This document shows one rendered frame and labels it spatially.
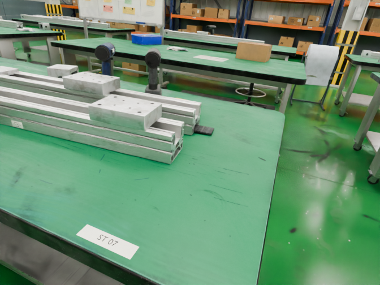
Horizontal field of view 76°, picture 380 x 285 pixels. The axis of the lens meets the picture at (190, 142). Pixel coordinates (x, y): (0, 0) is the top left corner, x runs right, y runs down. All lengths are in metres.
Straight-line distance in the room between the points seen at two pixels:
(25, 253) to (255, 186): 0.99
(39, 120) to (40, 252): 0.62
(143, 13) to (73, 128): 3.28
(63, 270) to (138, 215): 0.70
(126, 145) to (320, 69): 3.69
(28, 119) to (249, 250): 0.70
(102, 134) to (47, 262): 0.67
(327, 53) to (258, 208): 3.67
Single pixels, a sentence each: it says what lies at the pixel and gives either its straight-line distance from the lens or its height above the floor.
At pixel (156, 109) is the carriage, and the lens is 0.66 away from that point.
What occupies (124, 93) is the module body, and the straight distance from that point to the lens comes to 0.93.
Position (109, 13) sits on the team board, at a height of 1.05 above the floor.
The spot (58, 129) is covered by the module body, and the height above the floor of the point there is 0.81.
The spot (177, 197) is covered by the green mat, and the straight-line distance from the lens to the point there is 0.53.
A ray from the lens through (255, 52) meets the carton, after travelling 2.57.
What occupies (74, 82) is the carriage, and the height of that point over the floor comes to 0.89.
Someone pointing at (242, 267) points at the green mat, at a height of 0.78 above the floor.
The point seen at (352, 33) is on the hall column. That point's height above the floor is 1.06.
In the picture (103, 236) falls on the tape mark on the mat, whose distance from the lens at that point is 0.47.
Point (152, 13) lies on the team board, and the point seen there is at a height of 1.10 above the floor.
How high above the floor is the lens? 1.13
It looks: 28 degrees down
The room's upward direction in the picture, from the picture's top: 5 degrees clockwise
